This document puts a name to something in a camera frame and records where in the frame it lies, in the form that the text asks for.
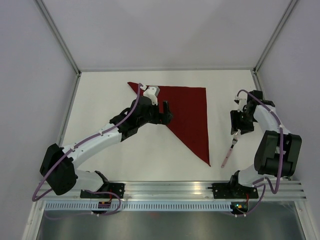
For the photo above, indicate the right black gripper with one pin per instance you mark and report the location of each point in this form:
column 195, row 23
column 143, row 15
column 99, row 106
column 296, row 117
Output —
column 236, row 125

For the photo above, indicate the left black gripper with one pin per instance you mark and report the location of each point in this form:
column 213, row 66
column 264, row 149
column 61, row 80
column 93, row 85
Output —
column 162, row 118

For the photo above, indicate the dark red cloth napkin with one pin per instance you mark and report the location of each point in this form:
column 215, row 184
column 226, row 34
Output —
column 190, row 119

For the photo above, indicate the fork with pink handle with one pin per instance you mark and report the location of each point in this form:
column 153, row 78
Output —
column 233, row 143

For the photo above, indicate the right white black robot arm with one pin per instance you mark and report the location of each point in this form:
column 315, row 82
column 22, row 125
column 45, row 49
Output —
column 249, row 177

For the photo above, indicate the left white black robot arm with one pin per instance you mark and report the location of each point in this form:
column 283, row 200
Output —
column 60, row 166

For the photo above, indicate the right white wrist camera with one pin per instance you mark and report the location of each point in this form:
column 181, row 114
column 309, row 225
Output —
column 241, row 102

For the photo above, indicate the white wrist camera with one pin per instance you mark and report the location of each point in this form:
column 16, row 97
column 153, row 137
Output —
column 151, row 92
column 241, row 102

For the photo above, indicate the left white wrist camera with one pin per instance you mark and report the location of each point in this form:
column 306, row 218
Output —
column 151, row 92

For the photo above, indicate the right aluminium side rail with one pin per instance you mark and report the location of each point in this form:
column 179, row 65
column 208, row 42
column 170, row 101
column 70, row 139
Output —
column 275, row 155

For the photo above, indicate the aluminium side rail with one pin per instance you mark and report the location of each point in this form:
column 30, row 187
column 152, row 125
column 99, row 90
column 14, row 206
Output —
column 65, row 119
column 275, row 155

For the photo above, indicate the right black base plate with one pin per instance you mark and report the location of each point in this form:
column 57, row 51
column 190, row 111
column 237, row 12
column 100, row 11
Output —
column 232, row 191

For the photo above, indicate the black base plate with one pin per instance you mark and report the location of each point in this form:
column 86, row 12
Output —
column 107, row 191
column 232, row 191

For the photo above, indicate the front aluminium rail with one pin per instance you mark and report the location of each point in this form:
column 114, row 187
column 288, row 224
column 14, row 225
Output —
column 289, row 190

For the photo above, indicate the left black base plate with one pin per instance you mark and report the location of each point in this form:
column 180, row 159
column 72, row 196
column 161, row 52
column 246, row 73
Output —
column 107, row 191

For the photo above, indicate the left aluminium side rail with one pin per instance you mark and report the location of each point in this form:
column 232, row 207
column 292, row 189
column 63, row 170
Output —
column 65, row 119

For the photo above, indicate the right aluminium frame post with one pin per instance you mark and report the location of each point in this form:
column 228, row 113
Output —
column 275, row 34

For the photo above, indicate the aluminium frame post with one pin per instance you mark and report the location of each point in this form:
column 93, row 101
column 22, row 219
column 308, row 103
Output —
column 57, row 35
column 275, row 34

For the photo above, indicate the left aluminium frame post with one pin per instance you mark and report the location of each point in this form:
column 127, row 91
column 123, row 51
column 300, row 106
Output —
column 57, row 35

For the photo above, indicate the white slotted cable duct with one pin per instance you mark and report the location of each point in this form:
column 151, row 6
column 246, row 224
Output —
column 167, row 206

